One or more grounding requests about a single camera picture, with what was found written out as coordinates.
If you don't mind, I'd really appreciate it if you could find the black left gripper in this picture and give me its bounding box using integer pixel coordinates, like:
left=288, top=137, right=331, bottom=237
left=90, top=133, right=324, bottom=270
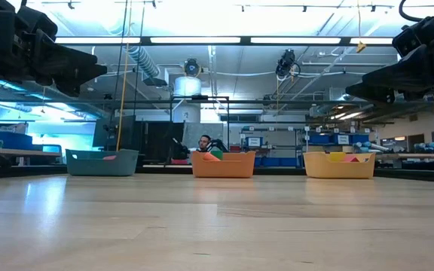
left=0, top=9, right=108, bottom=98

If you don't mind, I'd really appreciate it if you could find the yellow hanging tag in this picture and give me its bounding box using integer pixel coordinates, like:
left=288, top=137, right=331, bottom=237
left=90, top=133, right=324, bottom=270
left=355, top=0, right=368, bottom=53

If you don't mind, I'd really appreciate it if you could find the ceiling light panel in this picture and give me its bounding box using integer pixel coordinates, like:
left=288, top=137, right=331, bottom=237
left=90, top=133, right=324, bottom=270
left=54, top=36, right=142, bottom=44
left=350, top=36, right=394, bottom=45
left=250, top=36, right=342, bottom=44
left=149, top=36, right=242, bottom=44

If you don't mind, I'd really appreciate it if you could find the blue shelf bin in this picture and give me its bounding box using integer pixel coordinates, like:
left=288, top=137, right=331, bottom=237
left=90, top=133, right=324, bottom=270
left=308, top=134, right=332, bottom=145
left=350, top=133, right=371, bottom=145

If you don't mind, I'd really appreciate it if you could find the black monitor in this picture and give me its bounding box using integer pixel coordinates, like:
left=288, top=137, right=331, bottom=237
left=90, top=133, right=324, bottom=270
left=92, top=115, right=137, bottom=151

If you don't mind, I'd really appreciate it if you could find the long wooden table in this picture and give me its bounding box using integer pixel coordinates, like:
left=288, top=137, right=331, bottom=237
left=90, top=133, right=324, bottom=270
left=374, top=152, right=434, bottom=160

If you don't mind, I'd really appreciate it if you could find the blue crate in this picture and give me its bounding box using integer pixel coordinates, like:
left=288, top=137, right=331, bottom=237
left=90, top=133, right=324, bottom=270
left=0, top=130, right=34, bottom=151

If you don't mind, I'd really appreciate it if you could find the wooden side table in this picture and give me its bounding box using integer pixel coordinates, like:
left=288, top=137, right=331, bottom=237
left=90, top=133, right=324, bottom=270
left=0, top=147, right=63, bottom=166

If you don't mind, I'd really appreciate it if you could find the teal plastic bin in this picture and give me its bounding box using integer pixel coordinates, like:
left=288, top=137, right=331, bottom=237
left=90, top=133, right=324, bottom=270
left=65, top=148, right=139, bottom=177

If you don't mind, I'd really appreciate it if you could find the yellow plastic bin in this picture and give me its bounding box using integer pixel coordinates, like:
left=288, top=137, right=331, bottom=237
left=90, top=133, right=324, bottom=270
left=303, top=151, right=377, bottom=179

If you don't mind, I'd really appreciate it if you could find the black ceiling spotlight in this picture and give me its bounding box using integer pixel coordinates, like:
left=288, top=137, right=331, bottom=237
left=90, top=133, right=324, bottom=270
left=183, top=58, right=203, bottom=78
left=275, top=48, right=301, bottom=78

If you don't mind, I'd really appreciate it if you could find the dark cabinet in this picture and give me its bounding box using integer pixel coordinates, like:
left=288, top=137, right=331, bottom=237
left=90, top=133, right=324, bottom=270
left=141, top=120, right=185, bottom=163

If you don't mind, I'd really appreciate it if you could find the white cylindrical tank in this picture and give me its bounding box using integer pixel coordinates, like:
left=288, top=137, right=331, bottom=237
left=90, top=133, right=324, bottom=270
left=173, top=76, right=203, bottom=97

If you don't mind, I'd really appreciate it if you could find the row of low blue bins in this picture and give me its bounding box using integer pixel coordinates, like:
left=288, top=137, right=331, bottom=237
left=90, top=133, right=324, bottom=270
left=254, top=157, right=305, bottom=168

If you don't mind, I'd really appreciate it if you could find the blue bin with white label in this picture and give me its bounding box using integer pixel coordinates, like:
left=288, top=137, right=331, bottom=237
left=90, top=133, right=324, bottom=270
left=245, top=135, right=264, bottom=148

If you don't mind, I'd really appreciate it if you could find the person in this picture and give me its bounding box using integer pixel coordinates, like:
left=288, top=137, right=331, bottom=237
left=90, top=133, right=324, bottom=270
left=196, top=134, right=212, bottom=153

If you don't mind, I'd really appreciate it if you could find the orange plastic bin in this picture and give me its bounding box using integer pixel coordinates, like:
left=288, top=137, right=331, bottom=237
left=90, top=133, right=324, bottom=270
left=191, top=150, right=257, bottom=179

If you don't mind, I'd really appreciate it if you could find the black hanging cable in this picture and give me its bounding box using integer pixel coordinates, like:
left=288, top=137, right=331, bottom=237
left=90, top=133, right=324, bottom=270
left=108, top=0, right=128, bottom=131

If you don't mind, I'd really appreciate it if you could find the yellow hanging cord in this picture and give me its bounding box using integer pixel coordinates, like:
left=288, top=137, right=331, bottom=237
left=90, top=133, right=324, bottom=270
left=115, top=0, right=133, bottom=151

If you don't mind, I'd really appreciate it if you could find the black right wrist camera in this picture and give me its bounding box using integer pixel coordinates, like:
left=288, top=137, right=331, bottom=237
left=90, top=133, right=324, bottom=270
left=392, top=14, right=434, bottom=58

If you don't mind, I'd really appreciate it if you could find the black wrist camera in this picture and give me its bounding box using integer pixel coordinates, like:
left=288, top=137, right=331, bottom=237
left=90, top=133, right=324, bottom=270
left=392, top=14, right=434, bottom=58
left=16, top=4, right=59, bottom=41

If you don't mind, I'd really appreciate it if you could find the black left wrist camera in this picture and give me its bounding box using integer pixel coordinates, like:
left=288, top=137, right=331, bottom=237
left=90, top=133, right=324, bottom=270
left=16, top=4, right=59, bottom=41

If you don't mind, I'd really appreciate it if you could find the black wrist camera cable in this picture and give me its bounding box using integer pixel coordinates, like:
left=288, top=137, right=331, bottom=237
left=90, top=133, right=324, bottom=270
left=397, top=0, right=425, bottom=23

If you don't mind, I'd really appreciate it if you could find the corrugated silver duct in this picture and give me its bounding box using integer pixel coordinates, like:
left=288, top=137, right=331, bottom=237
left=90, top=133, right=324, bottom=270
left=126, top=44, right=162, bottom=79

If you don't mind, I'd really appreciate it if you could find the black aluminium table frame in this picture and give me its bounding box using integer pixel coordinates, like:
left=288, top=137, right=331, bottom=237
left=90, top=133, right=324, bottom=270
left=0, top=145, right=434, bottom=184

